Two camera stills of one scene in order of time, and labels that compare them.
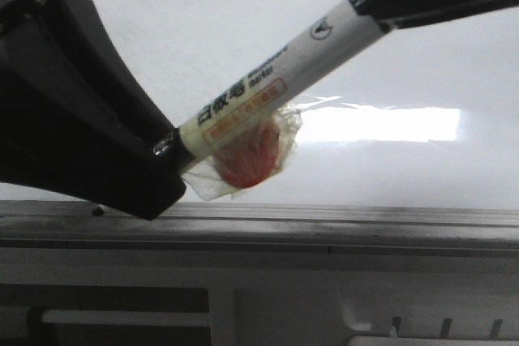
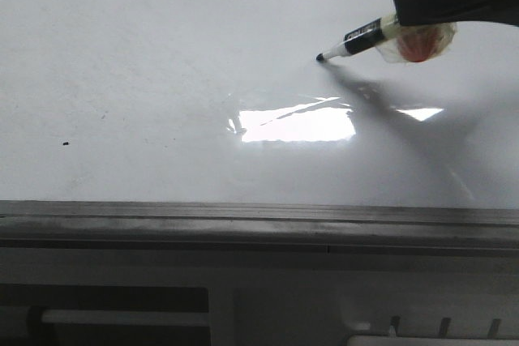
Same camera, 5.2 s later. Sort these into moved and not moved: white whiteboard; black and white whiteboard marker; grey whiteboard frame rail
Moved: black and white whiteboard marker
Not moved: grey whiteboard frame rail; white whiteboard
